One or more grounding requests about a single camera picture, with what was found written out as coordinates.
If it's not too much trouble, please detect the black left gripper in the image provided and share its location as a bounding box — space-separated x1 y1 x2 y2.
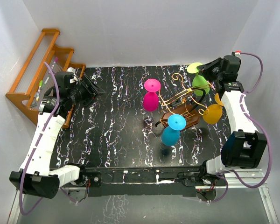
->
68 75 105 108

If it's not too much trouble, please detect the green wine glass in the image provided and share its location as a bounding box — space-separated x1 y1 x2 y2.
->
187 62 210 97

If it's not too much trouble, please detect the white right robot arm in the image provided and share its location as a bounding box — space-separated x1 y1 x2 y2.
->
187 51 271 185

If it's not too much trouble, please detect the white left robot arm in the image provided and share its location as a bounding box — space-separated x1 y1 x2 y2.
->
9 71 105 199

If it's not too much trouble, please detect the orange wine glass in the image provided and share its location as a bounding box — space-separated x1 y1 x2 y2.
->
202 93 224 125

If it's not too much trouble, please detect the pink wine glass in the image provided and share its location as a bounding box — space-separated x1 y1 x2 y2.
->
143 78 161 112

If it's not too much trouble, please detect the blue wine glass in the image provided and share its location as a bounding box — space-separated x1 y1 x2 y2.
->
161 114 187 146

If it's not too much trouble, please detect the pink capped marker pen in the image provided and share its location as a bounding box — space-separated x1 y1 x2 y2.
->
43 57 58 86

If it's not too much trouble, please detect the green capped marker pen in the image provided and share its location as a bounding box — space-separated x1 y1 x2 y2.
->
35 80 43 101

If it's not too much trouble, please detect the wooden tiered shelf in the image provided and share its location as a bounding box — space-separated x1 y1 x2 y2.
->
6 28 86 125

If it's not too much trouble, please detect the gold wire wine glass rack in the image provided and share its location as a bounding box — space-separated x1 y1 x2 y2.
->
155 73 215 129

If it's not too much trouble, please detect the aluminium frame rail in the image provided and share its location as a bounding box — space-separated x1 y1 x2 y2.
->
8 169 278 224

